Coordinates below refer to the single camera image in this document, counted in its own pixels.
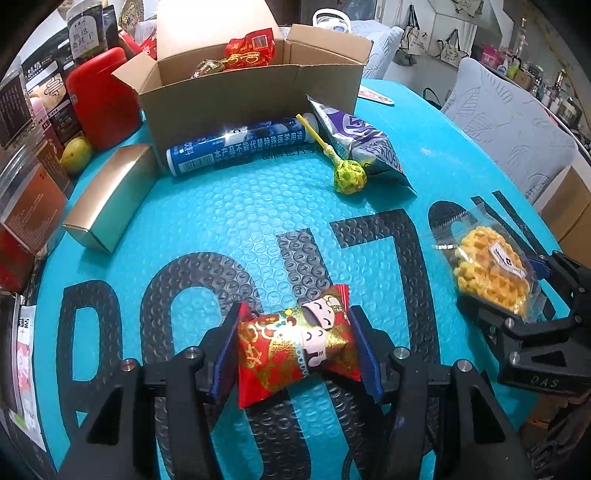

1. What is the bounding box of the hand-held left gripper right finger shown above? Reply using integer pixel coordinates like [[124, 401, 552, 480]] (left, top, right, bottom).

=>
[[348, 305, 536, 480]]

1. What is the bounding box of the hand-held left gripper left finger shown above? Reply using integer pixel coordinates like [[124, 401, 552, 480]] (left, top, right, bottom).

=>
[[58, 302, 243, 480]]

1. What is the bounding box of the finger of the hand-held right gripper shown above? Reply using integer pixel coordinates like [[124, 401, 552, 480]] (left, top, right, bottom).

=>
[[529, 251, 591, 301], [456, 295, 587, 346]]

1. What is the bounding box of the clear waffle packet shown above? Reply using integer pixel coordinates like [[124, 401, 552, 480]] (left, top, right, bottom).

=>
[[431, 208, 541, 324]]

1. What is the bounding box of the red gold cartoon candy packet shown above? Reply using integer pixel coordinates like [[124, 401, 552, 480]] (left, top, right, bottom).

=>
[[236, 285, 365, 409]]

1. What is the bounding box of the green lollipop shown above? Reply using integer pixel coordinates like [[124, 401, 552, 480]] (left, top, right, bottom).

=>
[[295, 113, 368, 195]]

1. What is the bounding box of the gold paper box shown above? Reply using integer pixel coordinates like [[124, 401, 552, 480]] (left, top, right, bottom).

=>
[[62, 144, 160, 254]]

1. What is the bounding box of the blue tablet tube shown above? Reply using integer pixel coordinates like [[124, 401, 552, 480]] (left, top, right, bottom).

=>
[[166, 117, 319, 177]]

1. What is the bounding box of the brown cardboard box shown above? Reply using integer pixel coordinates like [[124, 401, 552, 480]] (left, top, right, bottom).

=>
[[111, 0, 374, 162]]

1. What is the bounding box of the red orange snack packet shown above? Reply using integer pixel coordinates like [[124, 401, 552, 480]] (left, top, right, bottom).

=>
[[224, 28, 276, 70]]

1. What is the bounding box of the brown cardboard carton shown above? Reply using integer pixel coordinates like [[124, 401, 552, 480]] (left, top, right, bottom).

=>
[[540, 166, 591, 254]]

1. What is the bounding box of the grey covered chair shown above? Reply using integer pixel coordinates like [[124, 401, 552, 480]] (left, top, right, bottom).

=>
[[441, 58, 578, 206], [355, 25, 404, 79]]

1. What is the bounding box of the teal bubble mat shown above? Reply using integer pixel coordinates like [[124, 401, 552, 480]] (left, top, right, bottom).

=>
[[34, 78, 578, 480]]

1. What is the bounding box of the row of shelf bottles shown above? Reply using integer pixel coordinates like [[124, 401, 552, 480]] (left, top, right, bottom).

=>
[[480, 16, 591, 153]]

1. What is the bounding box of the white printed card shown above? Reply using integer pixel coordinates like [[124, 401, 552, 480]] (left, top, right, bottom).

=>
[[14, 305, 47, 453]]

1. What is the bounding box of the purple silver snack bag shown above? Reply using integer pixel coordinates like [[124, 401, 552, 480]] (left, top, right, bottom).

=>
[[307, 95, 416, 192]]

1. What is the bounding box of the canvas tote bag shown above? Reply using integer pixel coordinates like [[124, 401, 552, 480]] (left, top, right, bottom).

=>
[[438, 28, 465, 65], [399, 4, 428, 56]]

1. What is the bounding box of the pink red flat packet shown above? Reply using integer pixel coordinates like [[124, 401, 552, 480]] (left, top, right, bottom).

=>
[[358, 85, 395, 104]]

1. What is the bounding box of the cluster of clear plastic jars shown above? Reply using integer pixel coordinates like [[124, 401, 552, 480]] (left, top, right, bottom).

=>
[[0, 0, 109, 296]]

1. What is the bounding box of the yellow green lemon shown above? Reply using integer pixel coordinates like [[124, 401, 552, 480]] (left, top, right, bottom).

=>
[[60, 136, 93, 175]]

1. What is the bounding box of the red plastic bottle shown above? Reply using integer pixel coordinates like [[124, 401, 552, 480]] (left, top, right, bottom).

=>
[[66, 46, 143, 151]]

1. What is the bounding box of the white cartoon water jug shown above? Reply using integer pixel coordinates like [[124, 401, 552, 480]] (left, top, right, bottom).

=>
[[311, 9, 354, 33]]

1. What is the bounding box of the black stand-up pouch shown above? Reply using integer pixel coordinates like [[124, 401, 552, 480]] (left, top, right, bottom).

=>
[[23, 41, 84, 139]]

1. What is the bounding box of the red snack bag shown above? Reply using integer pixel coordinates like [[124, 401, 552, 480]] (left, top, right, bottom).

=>
[[117, 28, 158, 58]]

